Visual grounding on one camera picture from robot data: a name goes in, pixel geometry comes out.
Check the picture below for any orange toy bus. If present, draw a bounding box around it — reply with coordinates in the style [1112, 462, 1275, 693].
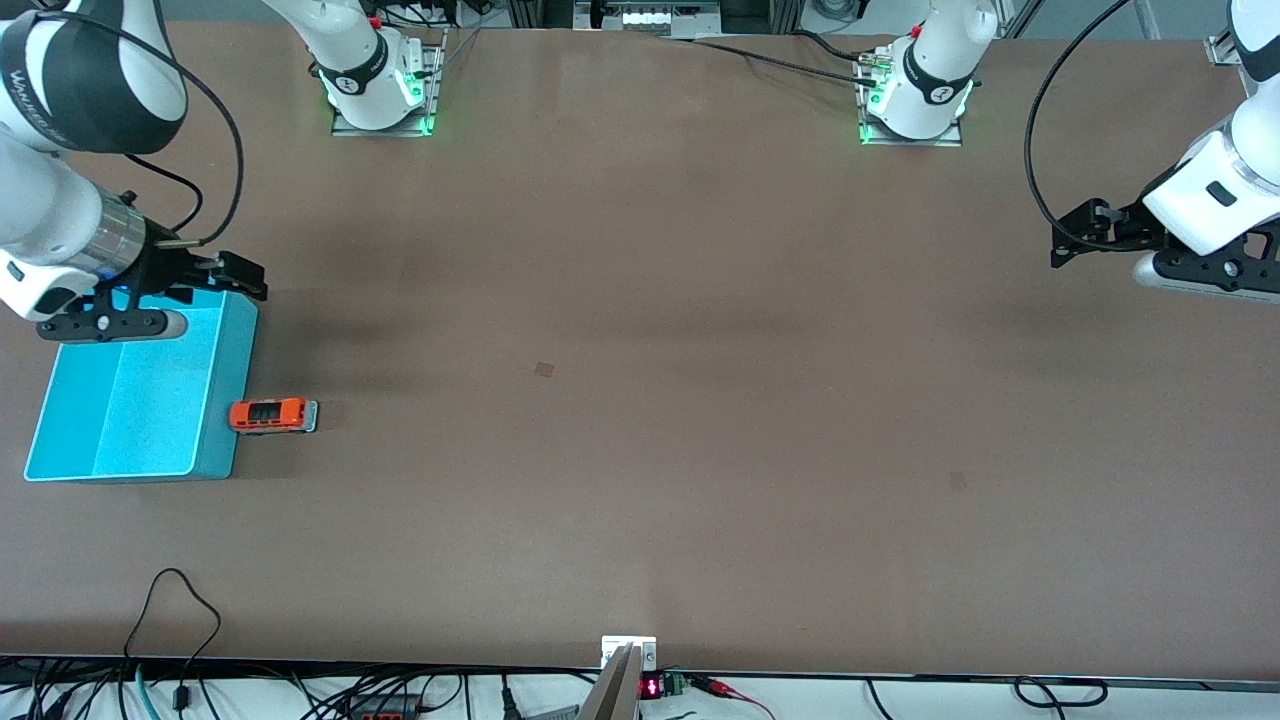
[228, 396, 319, 435]

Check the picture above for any turquoise plastic storage box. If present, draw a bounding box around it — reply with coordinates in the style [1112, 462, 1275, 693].
[24, 285, 259, 484]

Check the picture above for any silver metal device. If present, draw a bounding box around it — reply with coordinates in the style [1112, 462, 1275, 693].
[575, 0, 721, 39]

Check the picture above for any red clip lead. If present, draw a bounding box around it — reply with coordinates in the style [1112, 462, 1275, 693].
[690, 675, 776, 720]

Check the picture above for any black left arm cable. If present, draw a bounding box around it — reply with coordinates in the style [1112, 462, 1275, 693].
[1023, 0, 1136, 241]

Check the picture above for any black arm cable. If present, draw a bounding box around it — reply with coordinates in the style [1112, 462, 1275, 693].
[1023, 0, 1136, 241]
[35, 8, 246, 246]

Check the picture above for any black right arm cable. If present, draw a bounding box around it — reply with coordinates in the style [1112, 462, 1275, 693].
[35, 8, 246, 246]

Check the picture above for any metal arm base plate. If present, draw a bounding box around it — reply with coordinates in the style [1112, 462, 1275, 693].
[332, 25, 446, 138]
[855, 45, 966, 148]

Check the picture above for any thin black looped cable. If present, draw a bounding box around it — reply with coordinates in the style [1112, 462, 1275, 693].
[122, 568, 223, 711]

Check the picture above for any short black base cable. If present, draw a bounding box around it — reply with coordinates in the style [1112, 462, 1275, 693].
[790, 30, 881, 66]

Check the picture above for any long black base cable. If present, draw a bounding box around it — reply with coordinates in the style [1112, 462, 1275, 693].
[655, 36, 881, 89]

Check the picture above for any coiled black cable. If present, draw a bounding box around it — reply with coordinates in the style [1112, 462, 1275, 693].
[1013, 677, 1109, 709]

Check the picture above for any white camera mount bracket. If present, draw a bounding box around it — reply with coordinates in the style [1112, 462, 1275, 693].
[601, 636, 658, 671]

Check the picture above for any grey camera mast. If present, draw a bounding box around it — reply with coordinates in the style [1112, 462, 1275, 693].
[578, 645, 641, 720]

